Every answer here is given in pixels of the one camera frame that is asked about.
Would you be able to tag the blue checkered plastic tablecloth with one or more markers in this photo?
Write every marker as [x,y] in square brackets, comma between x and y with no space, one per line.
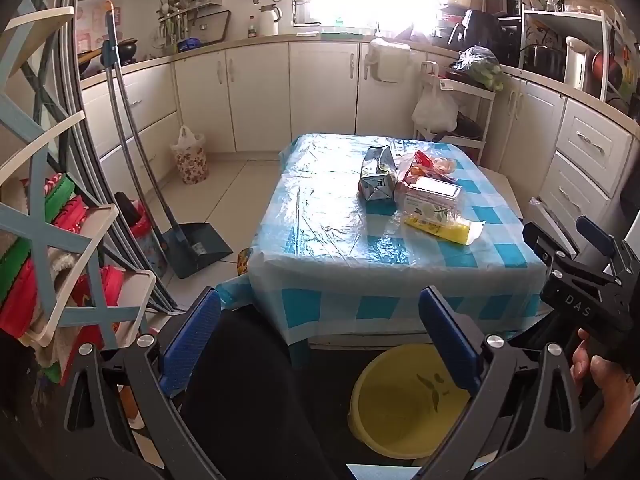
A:
[325,240]

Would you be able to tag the white plastic bag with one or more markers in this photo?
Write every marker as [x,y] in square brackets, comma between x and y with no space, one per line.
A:
[402,165]
[435,110]

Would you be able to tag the small bottle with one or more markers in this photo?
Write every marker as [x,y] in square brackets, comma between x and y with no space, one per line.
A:
[252,29]

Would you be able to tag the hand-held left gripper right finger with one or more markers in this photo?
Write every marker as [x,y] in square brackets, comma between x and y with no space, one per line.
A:
[447,340]

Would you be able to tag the person's right hand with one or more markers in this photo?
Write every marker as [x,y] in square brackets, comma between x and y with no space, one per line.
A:
[612,400]

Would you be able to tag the floral shopping bag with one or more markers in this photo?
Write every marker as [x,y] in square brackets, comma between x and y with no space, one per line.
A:
[191,160]

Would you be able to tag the microwave oven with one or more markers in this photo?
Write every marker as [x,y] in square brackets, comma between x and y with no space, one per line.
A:
[497,0]

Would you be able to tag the cream kitchen cabinets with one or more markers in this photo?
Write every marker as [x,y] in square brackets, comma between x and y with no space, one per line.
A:
[260,95]

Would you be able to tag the yellow plastic basin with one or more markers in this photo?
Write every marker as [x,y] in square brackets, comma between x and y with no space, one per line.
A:
[400,410]

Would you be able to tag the yellow plastic packet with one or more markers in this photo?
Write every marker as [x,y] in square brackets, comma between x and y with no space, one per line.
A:
[445,230]

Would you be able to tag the pink patterned wall sticker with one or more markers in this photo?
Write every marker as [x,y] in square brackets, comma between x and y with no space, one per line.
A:
[92,27]

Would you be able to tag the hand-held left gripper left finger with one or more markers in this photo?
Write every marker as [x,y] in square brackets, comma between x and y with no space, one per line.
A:
[192,340]

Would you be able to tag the black countertop appliance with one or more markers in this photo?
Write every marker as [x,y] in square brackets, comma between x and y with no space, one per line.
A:
[475,30]

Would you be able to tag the wall utensil rack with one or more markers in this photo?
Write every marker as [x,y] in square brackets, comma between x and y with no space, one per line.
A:
[200,15]

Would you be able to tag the dark pan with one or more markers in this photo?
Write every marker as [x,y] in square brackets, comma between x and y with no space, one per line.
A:
[465,130]

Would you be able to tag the grey drink carton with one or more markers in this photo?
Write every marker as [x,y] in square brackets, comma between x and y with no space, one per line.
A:
[377,180]

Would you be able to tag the white thermos jug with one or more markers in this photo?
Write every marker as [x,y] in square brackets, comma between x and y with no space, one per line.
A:
[269,21]

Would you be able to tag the red and green folded cloth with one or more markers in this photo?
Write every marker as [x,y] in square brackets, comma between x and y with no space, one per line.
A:
[20,280]

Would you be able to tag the white hanging plastic bag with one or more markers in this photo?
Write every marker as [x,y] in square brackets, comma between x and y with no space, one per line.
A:
[435,110]

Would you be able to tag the person's black trouser leg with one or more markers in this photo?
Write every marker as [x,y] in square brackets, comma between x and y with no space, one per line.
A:
[240,390]

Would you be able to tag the red pot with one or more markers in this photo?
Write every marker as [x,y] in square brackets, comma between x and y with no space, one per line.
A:
[607,67]

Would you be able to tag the white electric kettle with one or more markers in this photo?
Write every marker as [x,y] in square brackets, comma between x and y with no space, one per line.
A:
[577,62]

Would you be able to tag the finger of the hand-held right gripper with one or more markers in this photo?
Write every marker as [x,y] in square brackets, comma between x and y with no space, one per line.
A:
[542,247]
[595,235]

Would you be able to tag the black pot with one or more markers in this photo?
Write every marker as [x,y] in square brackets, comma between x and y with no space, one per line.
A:
[542,60]

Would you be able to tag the bag of vegetables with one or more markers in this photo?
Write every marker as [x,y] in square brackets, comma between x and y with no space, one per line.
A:
[477,67]

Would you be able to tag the black wok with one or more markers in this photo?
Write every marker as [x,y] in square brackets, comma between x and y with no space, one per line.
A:
[117,52]

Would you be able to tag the white utility cart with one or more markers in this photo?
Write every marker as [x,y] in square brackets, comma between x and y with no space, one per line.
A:
[487,110]

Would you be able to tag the yellow floral object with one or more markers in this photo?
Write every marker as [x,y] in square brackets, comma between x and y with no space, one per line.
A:
[244,262]

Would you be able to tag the white counter shelf rack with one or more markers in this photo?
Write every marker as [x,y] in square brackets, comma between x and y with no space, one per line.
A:
[565,20]

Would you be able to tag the soft tissue pack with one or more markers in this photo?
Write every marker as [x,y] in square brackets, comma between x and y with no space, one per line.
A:
[432,200]

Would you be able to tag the blue and cream storage rack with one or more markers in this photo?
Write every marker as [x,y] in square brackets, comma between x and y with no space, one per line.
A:
[35,245]

